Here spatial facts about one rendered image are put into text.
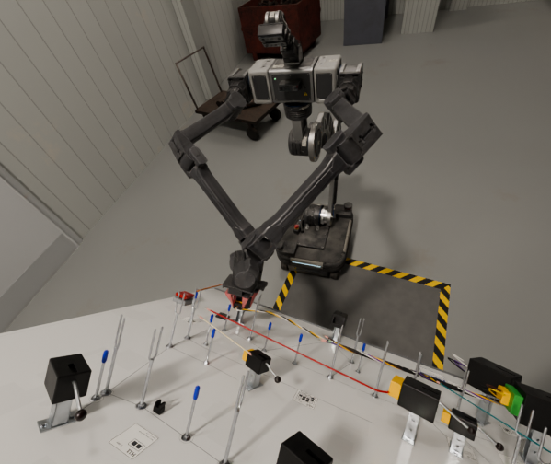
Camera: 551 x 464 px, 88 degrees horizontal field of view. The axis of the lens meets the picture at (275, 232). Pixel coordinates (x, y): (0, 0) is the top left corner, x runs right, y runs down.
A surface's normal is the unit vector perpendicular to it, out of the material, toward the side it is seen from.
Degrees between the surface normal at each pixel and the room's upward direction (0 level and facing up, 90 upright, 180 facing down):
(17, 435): 53
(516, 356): 0
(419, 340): 0
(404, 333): 0
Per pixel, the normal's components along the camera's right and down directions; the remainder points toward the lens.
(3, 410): 0.23, -0.97
